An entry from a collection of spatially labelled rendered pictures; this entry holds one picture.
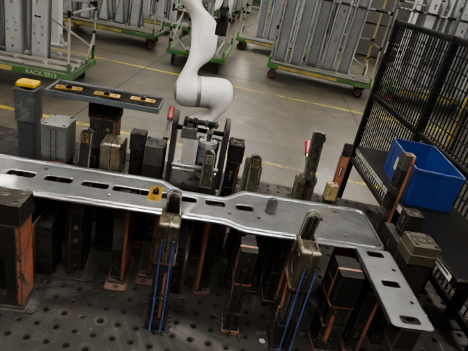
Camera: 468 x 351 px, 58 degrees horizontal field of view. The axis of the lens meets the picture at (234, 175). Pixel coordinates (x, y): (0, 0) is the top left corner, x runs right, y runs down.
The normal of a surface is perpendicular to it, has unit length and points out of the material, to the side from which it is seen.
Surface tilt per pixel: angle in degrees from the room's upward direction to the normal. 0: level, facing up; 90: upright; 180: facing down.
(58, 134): 90
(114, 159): 90
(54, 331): 0
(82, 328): 0
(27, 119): 90
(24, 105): 90
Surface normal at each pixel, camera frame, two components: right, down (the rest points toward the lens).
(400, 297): 0.18, -0.88
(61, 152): 0.02, 0.44
